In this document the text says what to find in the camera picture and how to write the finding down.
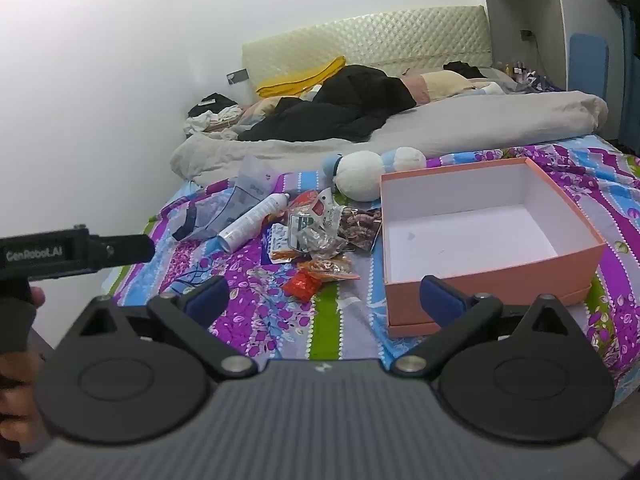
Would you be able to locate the black clothing pile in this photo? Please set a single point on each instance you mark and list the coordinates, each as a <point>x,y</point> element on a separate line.
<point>349,106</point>

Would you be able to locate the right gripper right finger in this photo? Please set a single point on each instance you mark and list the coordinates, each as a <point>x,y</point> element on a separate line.
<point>462,319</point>

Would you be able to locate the floral purple bedsheet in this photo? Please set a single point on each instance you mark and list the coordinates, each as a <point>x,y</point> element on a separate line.
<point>348,319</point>

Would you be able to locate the clear plastic zip bag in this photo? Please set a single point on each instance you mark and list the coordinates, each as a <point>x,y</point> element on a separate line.
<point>225,204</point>

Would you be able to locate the red foil snack packet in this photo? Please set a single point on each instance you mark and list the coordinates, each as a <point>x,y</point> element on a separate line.
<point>302,286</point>

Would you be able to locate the silver grey snack packet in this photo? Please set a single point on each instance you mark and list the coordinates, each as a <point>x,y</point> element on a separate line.
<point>321,245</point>

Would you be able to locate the green white snack packet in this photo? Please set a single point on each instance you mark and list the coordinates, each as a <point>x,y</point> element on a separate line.
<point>298,220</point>

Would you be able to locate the pink cardboard box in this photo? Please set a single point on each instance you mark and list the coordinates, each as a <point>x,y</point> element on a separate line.
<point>502,226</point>

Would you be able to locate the grey duvet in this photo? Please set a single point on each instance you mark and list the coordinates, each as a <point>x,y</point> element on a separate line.
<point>460,124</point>

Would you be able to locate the yellow cloth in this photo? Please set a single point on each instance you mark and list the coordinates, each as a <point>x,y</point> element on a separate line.
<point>296,84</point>

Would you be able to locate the white spray can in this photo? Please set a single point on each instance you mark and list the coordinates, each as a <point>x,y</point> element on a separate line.
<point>249,225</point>

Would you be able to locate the blue panel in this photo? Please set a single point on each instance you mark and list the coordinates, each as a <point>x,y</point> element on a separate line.
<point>588,64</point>

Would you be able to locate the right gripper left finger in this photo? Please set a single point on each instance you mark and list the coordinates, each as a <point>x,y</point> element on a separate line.
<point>186,319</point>

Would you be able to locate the cream quilted headboard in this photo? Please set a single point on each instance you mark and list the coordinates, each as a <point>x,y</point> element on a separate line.
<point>418,39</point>

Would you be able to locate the red top clear snack bag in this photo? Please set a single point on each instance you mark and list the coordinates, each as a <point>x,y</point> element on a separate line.
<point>302,203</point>

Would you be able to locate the white wardrobe cabinet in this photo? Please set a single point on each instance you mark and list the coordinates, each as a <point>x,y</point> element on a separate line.
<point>538,32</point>

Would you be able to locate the orange snack packet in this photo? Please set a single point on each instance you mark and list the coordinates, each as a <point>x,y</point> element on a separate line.
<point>335,269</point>

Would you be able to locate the person's left hand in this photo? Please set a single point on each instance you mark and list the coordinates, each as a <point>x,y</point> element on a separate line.
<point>21,423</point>

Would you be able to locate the white blue plush toy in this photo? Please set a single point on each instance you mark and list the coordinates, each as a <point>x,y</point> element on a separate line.
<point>357,176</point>

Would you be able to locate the dark brown snack packet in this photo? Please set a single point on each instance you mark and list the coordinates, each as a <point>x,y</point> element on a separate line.
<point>360,227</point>

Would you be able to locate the white clothes pile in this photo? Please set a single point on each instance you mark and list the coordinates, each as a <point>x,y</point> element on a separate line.
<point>209,121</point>

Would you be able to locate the beige pillow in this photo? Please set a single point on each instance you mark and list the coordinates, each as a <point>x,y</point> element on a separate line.
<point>435,86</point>

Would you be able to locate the white shrimp snack packet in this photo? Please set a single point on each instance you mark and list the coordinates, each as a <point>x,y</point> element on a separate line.
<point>326,211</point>

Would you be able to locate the blue white snack packet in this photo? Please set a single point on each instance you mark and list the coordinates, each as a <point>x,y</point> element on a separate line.
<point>275,247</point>

